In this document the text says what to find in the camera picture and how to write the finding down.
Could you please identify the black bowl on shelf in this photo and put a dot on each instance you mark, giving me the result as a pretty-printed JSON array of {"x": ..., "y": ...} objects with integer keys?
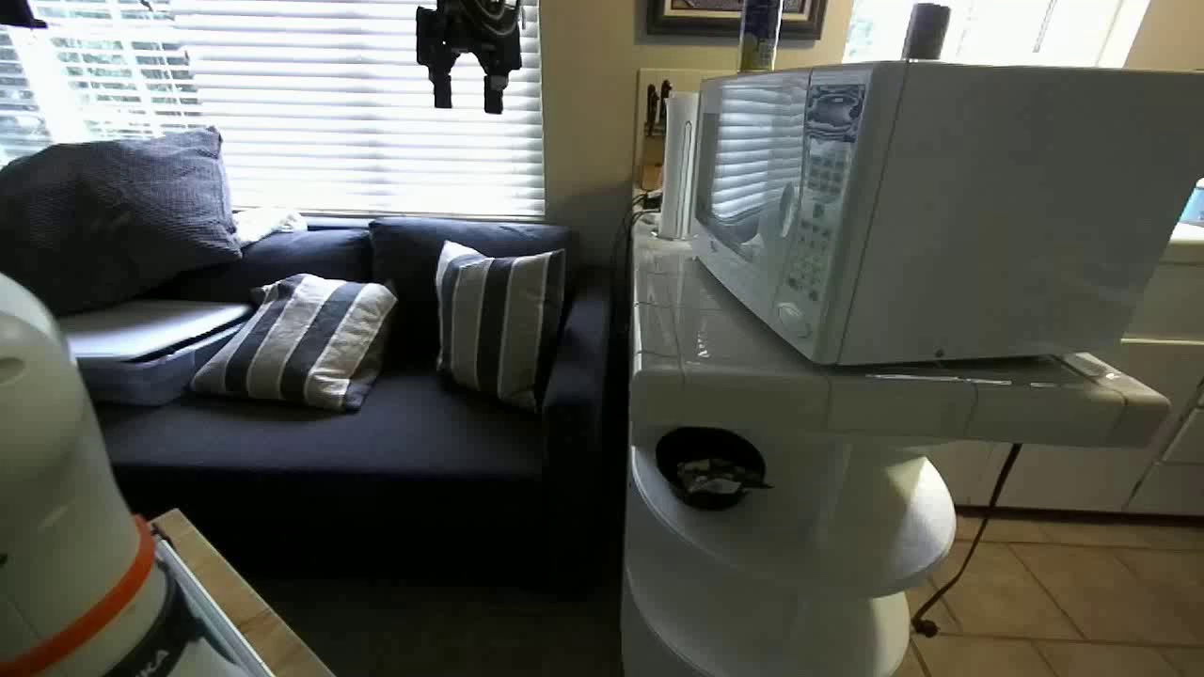
[{"x": 709, "y": 469}]

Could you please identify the white robot base with orange ring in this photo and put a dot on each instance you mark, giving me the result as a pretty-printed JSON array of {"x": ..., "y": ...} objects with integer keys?
[{"x": 78, "y": 566}]

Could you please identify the dark blue sofa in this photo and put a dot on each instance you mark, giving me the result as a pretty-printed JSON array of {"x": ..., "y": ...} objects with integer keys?
[{"x": 422, "y": 480}]

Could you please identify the large dark blue cushion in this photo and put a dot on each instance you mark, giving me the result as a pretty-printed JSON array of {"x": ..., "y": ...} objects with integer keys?
[{"x": 98, "y": 222}]

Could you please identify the grey laptop on sofa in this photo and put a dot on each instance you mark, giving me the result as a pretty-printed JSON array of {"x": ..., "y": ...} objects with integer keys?
[{"x": 145, "y": 330}]

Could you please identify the white round shelf stand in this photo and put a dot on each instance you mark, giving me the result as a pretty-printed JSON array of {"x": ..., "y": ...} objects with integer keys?
[{"x": 809, "y": 572}]

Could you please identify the wooden side table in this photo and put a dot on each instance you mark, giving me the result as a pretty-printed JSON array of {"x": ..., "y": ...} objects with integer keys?
[{"x": 234, "y": 611}]

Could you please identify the dark framed picture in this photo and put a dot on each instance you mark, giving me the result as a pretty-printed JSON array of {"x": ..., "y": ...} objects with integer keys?
[{"x": 804, "y": 22}]

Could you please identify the white paper towel roll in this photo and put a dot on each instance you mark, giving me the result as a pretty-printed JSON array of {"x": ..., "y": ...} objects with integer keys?
[{"x": 679, "y": 168}]

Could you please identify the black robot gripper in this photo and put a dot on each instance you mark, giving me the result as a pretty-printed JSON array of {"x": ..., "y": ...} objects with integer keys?
[{"x": 478, "y": 29}]

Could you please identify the striped pillow lying flat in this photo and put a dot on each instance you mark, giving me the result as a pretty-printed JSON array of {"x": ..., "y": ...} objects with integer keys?
[{"x": 311, "y": 344}]

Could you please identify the white window blinds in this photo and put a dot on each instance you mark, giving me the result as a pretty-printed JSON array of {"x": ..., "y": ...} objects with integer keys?
[{"x": 321, "y": 103}]

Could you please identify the striped pillow standing upright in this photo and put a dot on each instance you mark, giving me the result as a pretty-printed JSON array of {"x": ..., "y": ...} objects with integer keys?
[{"x": 498, "y": 319}]

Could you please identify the white microwave oven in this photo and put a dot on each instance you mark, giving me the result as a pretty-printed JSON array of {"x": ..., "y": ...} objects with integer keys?
[{"x": 941, "y": 211}]

